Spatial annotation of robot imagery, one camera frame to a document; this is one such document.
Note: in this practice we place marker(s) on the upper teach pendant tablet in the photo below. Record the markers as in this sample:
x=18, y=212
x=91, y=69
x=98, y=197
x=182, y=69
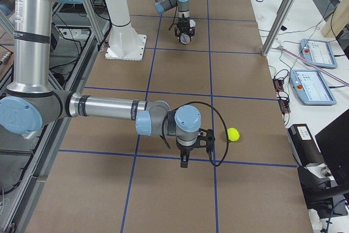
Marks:
x=319, y=53

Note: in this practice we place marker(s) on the black computer monitor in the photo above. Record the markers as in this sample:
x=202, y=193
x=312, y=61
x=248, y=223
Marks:
x=333, y=143

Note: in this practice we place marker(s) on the aluminium frame post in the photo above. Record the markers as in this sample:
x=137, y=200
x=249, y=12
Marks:
x=281, y=15

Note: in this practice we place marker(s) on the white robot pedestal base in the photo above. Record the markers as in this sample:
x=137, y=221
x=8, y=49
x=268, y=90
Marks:
x=124, y=42

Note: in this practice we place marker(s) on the teach pendant tablet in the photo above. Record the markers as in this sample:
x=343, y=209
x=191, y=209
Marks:
x=319, y=53
x=311, y=88

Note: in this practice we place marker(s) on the black box with white label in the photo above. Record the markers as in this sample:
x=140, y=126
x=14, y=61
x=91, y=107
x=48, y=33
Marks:
x=304, y=146

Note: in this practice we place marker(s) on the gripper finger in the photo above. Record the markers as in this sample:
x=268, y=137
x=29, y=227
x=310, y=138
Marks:
x=191, y=32
x=176, y=32
x=184, y=159

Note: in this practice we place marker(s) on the white blue tennis ball can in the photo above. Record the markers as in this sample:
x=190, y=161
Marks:
x=184, y=37

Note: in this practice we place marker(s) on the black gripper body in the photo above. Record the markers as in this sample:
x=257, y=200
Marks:
x=182, y=29
x=186, y=150

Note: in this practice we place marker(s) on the small orange black circuit device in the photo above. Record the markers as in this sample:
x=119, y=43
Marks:
x=282, y=95

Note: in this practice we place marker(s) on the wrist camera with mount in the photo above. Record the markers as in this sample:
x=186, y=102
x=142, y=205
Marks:
x=206, y=139

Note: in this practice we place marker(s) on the lower teach pendant tablet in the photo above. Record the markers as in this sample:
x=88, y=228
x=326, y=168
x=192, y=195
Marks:
x=311, y=88

